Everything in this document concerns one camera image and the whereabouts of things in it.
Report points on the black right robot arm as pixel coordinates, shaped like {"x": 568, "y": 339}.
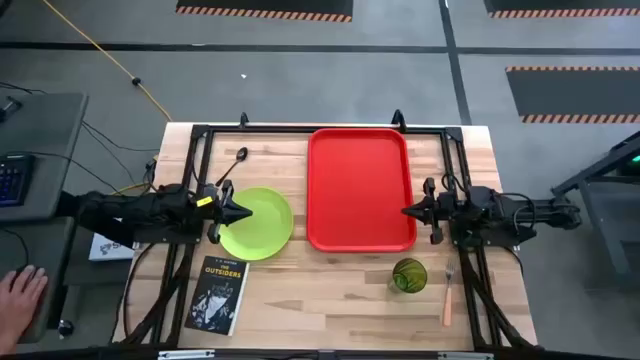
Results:
{"x": 540, "y": 210}

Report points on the lime green plate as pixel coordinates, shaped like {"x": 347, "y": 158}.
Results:
{"x": 265, "y": 227}

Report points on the black aluminium table frame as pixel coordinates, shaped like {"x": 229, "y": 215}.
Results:
{"x": 260, "y": 129}

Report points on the black spoon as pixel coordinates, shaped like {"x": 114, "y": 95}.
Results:
{"x": 242, "y": 154}

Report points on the person's hand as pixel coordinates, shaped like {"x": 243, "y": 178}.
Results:
{"x": 20, "y": 300}

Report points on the grey desk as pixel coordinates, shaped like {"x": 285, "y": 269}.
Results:
{"x": 45, "y": 130}

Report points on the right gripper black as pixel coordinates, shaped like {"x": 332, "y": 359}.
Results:
{"x": 447, "y": 210}

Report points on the white printed box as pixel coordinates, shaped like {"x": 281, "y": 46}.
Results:
{"x": 107, "y": 249}

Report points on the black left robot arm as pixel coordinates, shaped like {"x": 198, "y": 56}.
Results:
{"x": 125, "y": 210}

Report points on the grey metal cart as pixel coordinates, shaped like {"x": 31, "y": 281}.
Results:
{"x": 600, "y": 200}

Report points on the large black table clamp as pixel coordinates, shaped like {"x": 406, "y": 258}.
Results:
{"x": 398, "y": 120}

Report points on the small black desk gadget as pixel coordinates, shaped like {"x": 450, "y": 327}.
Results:
{"x": 10, "y": 107}

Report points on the black caster wheel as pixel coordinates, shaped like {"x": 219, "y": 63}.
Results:
{"x": 65, "y": 327}

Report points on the black paperback book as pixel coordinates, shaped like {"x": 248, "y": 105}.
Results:
{"x": 215, "y": 300}

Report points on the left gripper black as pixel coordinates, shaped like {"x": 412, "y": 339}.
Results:
{"x": 219, "y": 210}

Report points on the black mat with hazard stripe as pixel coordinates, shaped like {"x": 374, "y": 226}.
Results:
{"x": 575, "y": 92}
{"x": 565, "y": 5}
{"x": 265, "y": 6}

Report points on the black keyboard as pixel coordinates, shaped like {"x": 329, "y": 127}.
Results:
{"x": 15, "y": 180}

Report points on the red plastic tray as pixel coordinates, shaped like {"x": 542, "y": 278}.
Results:
{"x": 360, "y": 190}

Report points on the silver metal bracket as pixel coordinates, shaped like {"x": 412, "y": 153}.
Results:
{"x": 185, "y": 355}
{"x": 465, "y": 356}

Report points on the small black table clamp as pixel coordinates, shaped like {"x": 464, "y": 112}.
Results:
{"x": 244, "y": 120}

